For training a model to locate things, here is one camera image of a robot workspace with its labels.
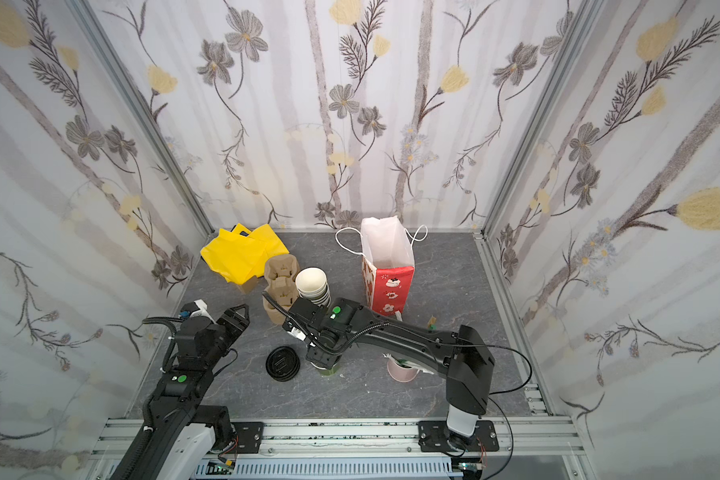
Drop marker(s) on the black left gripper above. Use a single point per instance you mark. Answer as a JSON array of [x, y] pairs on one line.
[[231, 320]]

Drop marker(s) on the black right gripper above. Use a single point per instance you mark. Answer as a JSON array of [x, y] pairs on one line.
[[300, 312]]

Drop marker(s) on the green paper coffee cup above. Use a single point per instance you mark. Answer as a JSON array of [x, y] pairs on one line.
[[326, 369]]

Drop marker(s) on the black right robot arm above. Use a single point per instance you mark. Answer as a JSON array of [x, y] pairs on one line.
[[460, 357]]

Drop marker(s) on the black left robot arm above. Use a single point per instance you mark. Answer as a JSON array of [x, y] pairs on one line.
[[178, 429]]

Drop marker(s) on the brown cardboard napkin box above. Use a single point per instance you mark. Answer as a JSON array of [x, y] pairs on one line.
[[249, 285]]

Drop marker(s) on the stack of paper cups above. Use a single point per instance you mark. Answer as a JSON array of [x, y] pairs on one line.
[[312, 284]]

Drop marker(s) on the stack of pulp cup carriers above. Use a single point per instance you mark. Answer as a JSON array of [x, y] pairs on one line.
[[280, 273]]

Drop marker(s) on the stack of black cup lids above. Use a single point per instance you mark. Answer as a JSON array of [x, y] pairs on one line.
[[283, 364]]

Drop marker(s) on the yellow napkin stack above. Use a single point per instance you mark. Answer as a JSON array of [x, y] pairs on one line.
[[241, 254]]

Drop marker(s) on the red white paper gift bag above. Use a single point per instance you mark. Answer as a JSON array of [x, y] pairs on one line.
[[388, 263]]

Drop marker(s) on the pink cup with utensils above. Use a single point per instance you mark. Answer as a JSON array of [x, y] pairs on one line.
[[400, 372]]

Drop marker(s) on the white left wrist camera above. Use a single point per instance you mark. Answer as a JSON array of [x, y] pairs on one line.
[[197, 308]]

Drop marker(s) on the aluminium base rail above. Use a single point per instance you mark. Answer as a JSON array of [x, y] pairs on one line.
[[381, 448]]

